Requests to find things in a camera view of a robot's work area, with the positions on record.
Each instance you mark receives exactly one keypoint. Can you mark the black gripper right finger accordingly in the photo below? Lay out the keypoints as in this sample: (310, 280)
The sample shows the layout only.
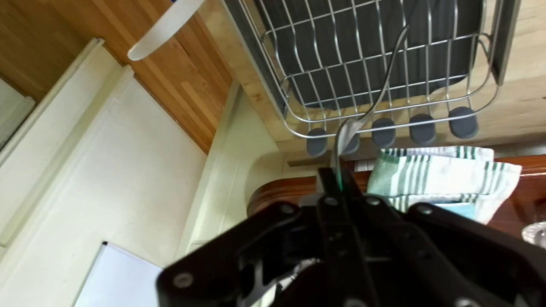
(445, 256)

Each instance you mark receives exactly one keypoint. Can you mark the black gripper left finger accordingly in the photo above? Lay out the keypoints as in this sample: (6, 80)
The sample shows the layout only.
(262, 249)

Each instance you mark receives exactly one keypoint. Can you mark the white green striped towel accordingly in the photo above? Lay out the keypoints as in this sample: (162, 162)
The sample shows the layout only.
(489, 188)

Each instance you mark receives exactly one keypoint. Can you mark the teal striped dish towel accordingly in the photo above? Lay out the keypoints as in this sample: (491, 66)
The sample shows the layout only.
(411, 170)

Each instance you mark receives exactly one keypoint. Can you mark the white sheet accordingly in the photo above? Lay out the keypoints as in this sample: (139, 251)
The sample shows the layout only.
(121, 278)

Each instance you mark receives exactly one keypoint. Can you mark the white panelled cabinet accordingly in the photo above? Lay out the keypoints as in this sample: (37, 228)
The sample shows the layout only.
(114, 170)

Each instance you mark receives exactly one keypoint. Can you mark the stainless steel drainer tray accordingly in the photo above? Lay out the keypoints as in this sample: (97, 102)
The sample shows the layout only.
(506, 34)

